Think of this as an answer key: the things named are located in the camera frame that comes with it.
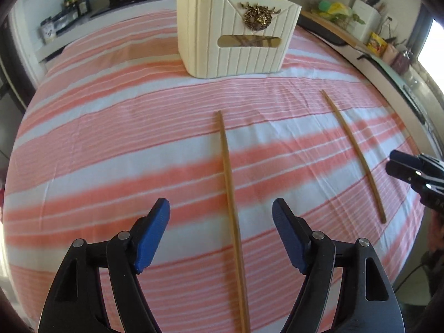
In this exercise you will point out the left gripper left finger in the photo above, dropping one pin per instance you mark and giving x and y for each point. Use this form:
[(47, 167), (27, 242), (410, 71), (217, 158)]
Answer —
[(75, 301)]

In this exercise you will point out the mint green mat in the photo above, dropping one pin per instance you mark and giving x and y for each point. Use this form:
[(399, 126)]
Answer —
[(400, 85)]

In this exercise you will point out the purple soap bottle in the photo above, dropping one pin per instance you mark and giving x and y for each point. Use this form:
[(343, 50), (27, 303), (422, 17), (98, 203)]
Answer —
[(401, 62)]

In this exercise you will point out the pink cup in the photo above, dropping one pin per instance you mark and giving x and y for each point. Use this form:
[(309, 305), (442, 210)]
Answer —
[(390, 54)]

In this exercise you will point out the pink striped tablecloth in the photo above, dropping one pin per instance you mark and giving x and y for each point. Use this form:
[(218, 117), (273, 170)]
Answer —
[(118, 123)]

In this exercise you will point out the yellow snack packet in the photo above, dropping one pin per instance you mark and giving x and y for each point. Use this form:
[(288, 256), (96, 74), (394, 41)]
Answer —
[(376, 44)]

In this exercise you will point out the white knife block box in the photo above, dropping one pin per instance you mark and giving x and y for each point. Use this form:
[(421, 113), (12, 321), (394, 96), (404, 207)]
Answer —
[(371, 18)]

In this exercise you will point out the wooden cutting board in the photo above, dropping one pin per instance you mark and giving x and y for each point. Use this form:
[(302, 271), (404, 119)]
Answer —
[(329, 31)]

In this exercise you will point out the yellow green plastic bag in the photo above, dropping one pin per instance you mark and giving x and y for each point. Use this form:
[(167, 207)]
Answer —
[(337, 13)]

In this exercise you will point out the white spice jar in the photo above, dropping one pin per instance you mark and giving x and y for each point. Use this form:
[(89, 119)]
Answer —
[(48, 30)]

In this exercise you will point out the white ribbed utensil holder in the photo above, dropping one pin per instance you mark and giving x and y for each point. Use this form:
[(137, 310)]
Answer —
[(221, 38)]

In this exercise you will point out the condiment bottles group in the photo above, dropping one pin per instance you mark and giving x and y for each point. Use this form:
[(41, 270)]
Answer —
[(82, 7)]

